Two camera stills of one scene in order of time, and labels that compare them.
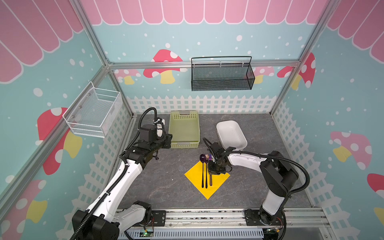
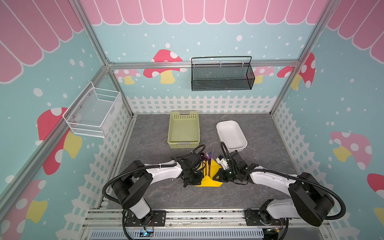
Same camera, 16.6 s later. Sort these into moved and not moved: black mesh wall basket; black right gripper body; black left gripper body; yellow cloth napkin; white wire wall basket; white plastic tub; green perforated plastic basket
Moved: black right gripper body; black left gripper body; yellow cloth napkin
Not moved: white wire wall basket; black mesh wall basket; green perforated plastic basket; white plastic tub
